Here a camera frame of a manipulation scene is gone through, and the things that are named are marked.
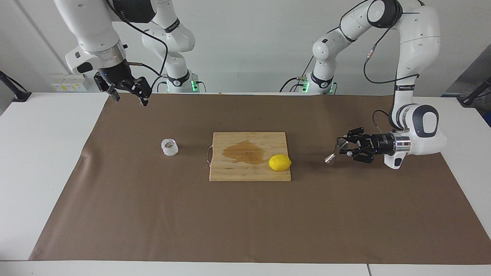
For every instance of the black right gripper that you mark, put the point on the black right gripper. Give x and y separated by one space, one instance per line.
117 74

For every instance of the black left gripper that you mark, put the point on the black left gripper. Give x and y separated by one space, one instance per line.
379 145

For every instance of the steel jigger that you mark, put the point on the steel jigger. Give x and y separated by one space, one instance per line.
330 158

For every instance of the small white ribbed cup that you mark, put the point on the small white ribbed cup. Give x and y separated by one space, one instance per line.
170 149

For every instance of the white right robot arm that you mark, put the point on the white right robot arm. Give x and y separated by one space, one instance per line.
92 23

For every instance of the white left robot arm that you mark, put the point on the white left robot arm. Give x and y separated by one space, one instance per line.
418 34

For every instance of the yellow lemon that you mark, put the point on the yellow lemon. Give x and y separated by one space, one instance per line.
279 162

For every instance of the black clamp stand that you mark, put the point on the black clamp stand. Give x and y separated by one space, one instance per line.
470 100
21 96

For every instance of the wooden cutting board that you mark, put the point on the wooden cutting board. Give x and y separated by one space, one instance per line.
249 172

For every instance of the blue object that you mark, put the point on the blue object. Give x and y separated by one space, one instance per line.
489 119

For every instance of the brown paper table mat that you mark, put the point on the brown paper table mat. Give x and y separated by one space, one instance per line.
153 214

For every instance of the grey cabinet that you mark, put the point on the grey cabinet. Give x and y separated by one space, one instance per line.
475 69

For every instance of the white wall socket box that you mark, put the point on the white wall socket box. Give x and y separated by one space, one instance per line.
69 82

